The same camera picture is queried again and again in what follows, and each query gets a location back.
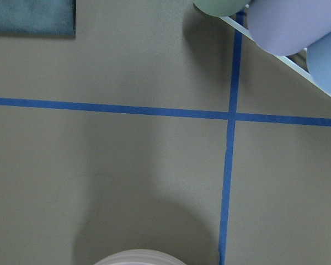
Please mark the white ribbed plate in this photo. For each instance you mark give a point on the white ribbed plate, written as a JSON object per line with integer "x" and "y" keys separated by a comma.
{"x": 141, "y": 256}

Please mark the green pastel cup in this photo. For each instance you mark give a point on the green pastel cup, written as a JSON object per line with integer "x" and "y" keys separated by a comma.
{"x": 220, "y": 8}

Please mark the white cup rack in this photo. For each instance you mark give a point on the white cup rack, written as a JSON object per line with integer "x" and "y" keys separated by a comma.
{"x": 297, "y": 61}

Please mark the lilac pastel cup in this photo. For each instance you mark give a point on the lilac pastel cup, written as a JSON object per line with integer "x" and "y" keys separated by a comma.
{"x": 286, "y": 27}

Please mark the folded grey cloth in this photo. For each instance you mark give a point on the folded grey cloth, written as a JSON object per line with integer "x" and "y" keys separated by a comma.
{"x": 56, "y": 18}

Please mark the blue pastel cup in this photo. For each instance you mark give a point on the blue pastel cup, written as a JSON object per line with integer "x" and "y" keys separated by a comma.
{"x": 319, "y": 63}

